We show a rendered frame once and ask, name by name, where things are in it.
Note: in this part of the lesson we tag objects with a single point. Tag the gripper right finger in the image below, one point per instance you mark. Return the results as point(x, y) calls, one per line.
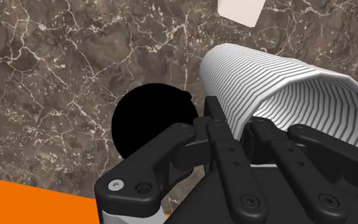
point(299, 173)

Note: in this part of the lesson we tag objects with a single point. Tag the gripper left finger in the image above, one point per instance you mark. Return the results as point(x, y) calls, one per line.
point(141, 173)

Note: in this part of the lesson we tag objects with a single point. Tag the black round object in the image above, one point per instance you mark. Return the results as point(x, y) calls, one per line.
point(147, 118)

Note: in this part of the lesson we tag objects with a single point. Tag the white ribbed cup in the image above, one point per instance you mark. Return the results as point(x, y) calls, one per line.
point(259, 80)

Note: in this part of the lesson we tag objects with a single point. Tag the white box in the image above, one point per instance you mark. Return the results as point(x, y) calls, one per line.
point(242, 11)

